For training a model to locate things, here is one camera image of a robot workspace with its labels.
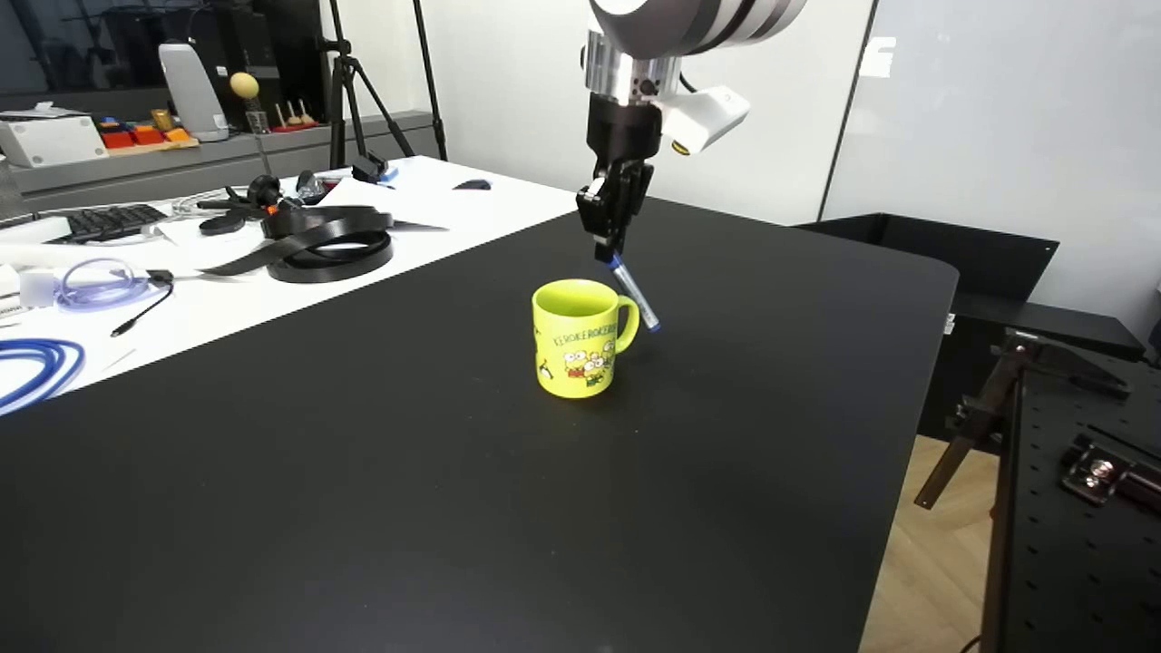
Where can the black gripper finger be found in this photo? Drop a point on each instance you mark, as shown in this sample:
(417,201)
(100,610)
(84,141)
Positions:
(592,203)
(630,185)

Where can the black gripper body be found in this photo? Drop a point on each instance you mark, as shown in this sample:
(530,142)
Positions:
(620,133)

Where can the blue marker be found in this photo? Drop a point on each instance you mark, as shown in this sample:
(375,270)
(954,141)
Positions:
(617,265)

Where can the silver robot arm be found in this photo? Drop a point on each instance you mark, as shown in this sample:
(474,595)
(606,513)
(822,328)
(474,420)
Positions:
(641,101)

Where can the yellow cartoon mug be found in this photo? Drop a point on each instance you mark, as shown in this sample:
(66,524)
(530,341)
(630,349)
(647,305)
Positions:
(578,334)

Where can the black computer mouse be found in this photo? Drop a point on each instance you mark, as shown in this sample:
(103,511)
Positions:
(474,185)

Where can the yellow ball on stand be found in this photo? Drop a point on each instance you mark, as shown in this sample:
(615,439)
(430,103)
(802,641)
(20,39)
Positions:
(262,195)

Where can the white grey device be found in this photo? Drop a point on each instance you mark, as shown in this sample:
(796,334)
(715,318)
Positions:
(193,92)

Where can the orange red toy blocks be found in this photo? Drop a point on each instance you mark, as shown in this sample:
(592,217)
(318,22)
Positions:
(135,136)

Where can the black keyboard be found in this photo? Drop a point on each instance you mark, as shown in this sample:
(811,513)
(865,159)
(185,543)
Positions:
(111,224)

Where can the clear blue tube coil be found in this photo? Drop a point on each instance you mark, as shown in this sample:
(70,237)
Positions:
(93,286)

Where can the metal clamp on table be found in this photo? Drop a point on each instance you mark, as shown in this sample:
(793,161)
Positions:
(1105,467)

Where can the white box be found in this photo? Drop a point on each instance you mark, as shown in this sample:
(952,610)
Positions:
(53,142)

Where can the grey shelf cabinet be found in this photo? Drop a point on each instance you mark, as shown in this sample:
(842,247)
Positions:
(162,176)

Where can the black perforated side table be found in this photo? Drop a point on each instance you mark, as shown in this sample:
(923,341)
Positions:
(1064,575)

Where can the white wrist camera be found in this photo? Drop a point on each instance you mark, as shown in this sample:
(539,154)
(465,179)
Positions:
(698,116)

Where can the black camera tripod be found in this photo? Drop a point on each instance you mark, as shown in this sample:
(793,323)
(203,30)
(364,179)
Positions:
(347,116)

